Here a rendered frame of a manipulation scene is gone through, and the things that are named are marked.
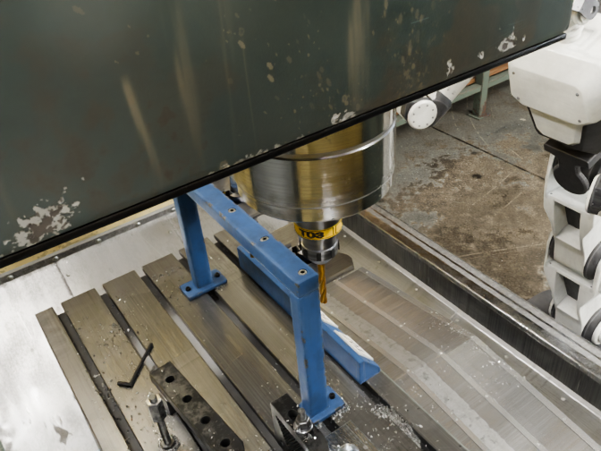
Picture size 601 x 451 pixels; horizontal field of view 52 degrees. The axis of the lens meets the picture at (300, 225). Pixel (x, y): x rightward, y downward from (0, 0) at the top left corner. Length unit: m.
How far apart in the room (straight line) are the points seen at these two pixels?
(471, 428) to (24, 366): 1.02
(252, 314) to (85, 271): 0.55
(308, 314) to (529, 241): 2.20
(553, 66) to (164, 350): 1.01
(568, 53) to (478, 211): 1.87
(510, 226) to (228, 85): 2.81
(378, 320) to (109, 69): 1.26
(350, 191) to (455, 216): 2.64
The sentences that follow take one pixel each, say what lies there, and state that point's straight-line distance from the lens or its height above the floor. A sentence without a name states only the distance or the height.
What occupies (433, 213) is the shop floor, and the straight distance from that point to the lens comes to 3.18.
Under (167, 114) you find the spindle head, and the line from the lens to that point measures 0.36.
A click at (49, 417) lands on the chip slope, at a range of 1.57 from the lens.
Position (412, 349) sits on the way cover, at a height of 0.76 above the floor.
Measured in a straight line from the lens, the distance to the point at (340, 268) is 0.94.
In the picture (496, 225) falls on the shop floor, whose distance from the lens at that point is 3.14.
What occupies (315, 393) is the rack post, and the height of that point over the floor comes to 0.97.
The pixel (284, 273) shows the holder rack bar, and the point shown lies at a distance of 0.93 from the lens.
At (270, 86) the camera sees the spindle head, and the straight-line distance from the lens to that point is 0.39.
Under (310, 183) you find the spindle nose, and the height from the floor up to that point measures 1.55.
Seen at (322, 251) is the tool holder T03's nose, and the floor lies 1.42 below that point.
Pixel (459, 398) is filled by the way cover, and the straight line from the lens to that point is 1.38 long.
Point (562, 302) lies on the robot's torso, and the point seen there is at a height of 0.36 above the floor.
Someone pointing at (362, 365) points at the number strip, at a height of 0.95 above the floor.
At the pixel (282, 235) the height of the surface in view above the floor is 1.22.
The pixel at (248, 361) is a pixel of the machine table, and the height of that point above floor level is 0.90.
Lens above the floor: 1.83
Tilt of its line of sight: 36 degrees down
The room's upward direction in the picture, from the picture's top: 5 degrees counter-clockwise
